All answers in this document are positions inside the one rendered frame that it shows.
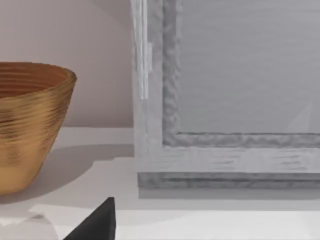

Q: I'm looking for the brown ribbed wooden bowl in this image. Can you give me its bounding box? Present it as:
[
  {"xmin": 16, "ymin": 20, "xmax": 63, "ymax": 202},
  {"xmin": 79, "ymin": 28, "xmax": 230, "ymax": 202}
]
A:
[{"xmin": 0, "ymin": 61, "xmax": 78, "ymax": 196}]

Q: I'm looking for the grey framed cabinet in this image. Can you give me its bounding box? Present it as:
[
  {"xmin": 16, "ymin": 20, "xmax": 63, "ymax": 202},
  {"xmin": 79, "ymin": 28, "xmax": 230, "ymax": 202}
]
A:
[{"xmin": 129, "ymin": 0, "xmax": 320, "ymax": 200}]

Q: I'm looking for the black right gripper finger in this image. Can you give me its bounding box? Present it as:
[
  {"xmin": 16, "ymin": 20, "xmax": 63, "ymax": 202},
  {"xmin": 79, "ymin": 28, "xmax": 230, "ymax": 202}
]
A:
[{"xmin": 62, "ymin": 196, "xmax": 117, "ymax": 240}]

